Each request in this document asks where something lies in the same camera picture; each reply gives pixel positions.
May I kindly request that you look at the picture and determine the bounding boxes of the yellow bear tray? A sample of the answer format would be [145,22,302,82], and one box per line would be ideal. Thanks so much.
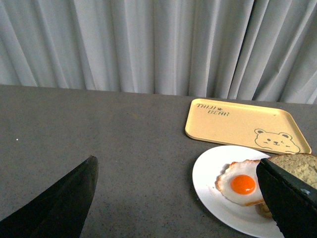
[185,99,312,154]

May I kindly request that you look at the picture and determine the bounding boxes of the fried egg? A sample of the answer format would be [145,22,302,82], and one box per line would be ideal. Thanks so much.
[215,160,264,206]

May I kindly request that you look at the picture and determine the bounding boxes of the white round plate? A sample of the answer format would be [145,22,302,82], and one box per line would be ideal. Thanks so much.
[192,145,283,238]

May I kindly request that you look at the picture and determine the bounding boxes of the grey curtain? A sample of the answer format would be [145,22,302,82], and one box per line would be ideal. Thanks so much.
[0,0,317,104]

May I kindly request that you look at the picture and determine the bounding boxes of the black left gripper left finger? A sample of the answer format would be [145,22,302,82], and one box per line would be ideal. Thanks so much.
[0,156,99,238]

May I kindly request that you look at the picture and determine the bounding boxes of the bread slice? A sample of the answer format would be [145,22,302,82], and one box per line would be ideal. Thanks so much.
[269,153,317,189]
[256,202,272,219]

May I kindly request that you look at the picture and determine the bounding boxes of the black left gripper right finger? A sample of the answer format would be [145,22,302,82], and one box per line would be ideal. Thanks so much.
[256,159,317,238]

